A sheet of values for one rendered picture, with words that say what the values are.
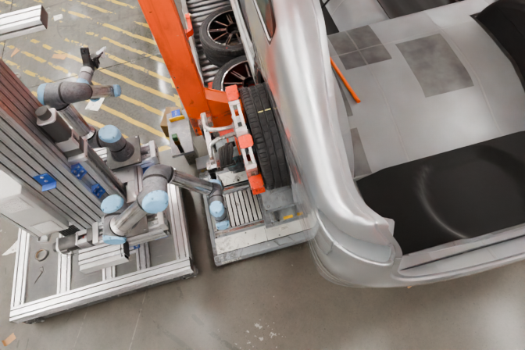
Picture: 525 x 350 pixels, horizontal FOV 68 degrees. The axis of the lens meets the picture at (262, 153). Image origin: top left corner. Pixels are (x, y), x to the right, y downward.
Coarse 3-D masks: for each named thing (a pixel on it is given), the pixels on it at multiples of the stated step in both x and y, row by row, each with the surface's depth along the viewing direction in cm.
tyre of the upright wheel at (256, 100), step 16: (256, 96) 221; (256, 112) 215; (272, 112) 215; (256, 128) 212; (272, 128) 212; (256, 144) 213; (272, 144) 213; (272, 160) 216; (272, 176) 222; (288, 176) 227
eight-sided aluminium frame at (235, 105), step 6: (228, 102) 230; (234, 102) 228; (234, 108) 228; (240, 108) 225; (234, 114) 223; (240, 114) 222; (234, 120) 220; (246, 126) 217; (240, 132) 216; (246, 132) 216; (252, 156) 219; (246, 162) 220; (252, 162) 220; (246, 168) 220; (252, 168) 220; (252, 174) 257
